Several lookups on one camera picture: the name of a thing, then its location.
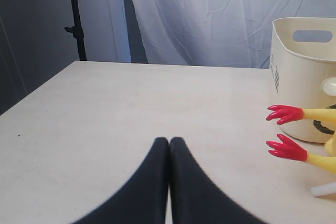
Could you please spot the white plastic tube piece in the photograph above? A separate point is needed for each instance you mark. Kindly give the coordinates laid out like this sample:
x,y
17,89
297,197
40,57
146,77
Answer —
x,y
323,190

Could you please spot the cream bin with O mark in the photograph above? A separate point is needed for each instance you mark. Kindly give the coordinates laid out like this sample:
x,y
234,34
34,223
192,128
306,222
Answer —
x,y
302,62

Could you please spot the yellow rubber chicken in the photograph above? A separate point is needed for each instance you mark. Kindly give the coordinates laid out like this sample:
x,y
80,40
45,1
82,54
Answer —
x,y
288,149

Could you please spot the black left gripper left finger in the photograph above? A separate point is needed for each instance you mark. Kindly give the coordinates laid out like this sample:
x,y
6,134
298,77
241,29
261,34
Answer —
x,y
143,198

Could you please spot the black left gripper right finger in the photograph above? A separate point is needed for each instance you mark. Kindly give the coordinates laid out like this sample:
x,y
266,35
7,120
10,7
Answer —
x,y
194,197

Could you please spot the black light stand pole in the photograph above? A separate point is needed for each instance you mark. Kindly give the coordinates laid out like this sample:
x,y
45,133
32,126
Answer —
x,y
77,31

